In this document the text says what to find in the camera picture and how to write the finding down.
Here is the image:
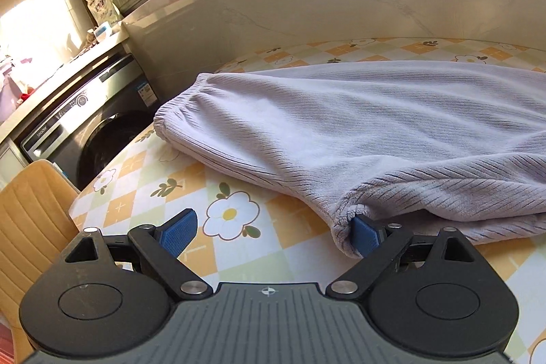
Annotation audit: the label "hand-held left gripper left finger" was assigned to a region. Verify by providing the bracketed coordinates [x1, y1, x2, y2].
[64, 209, 212, 301]

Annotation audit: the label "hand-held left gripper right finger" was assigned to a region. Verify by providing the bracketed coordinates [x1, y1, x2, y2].
[326, 215, 476, 300]

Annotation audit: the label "lavender ribbed pants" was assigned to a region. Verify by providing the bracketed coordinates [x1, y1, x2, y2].
[154, 61, 546, 260]

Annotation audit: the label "white kitchen countertop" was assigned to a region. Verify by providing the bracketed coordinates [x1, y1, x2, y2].
[0, 27, 131, 143]

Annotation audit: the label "yellow upholstered chair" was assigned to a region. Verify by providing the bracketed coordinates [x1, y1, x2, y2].
[0, 159, 82, 331]

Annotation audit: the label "grey front-load washing machine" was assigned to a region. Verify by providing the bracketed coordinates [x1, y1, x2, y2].
[20, 54, 160, 192]

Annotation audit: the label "colourful cloth pile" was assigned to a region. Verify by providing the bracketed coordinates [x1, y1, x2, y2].
[0, 55, 37, 121]

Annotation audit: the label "floral checkered tablecloth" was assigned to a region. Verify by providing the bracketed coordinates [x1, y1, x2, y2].
[68, 37, 546, 364]

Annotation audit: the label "white printed plastic bag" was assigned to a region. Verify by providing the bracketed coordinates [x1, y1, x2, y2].
[84, 0, 122, 27]

